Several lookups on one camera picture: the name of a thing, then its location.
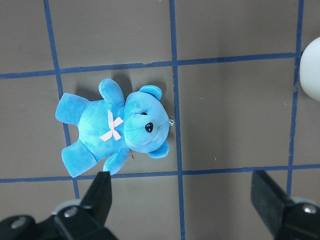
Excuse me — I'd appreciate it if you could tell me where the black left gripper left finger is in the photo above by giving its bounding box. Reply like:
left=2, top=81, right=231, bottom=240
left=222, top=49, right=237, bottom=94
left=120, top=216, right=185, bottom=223
left=80, top=171, right=112, bottom=226

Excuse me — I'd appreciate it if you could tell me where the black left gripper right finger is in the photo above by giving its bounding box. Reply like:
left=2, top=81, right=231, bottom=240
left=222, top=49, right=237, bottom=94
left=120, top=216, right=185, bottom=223
left=250, top=170, right=294, bottom=238

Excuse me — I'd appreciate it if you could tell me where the white square trash can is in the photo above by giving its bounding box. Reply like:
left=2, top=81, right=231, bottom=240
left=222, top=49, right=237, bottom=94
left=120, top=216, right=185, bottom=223
left=299, top=37, right=320, bottom=102

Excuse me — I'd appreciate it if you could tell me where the blue teddy bear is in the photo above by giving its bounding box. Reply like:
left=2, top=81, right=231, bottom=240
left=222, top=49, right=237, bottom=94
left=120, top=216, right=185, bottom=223
left=55, top=78, right=173, bottom=178

